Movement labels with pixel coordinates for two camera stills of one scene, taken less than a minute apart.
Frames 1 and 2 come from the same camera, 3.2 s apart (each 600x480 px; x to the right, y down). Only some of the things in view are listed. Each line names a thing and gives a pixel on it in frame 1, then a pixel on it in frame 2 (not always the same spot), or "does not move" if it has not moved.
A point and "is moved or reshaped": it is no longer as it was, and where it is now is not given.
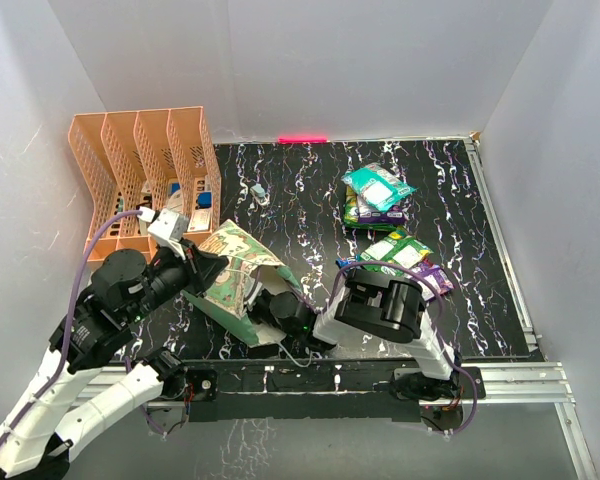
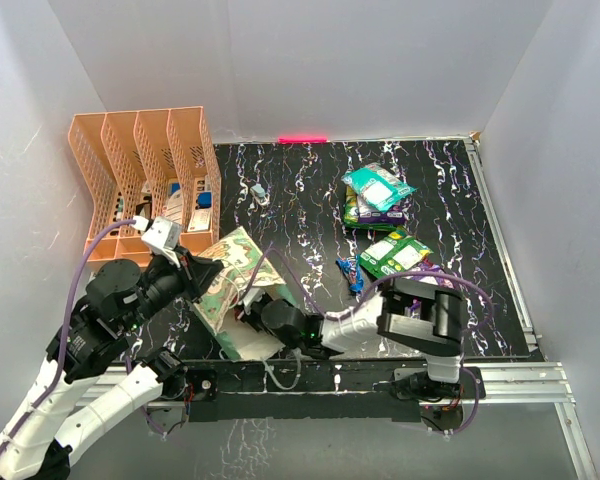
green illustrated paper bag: [252, 267] is moved or reshaped
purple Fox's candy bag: [395, 215] does not move
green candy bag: [351, 213] does not move
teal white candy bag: [377, 186] does not move
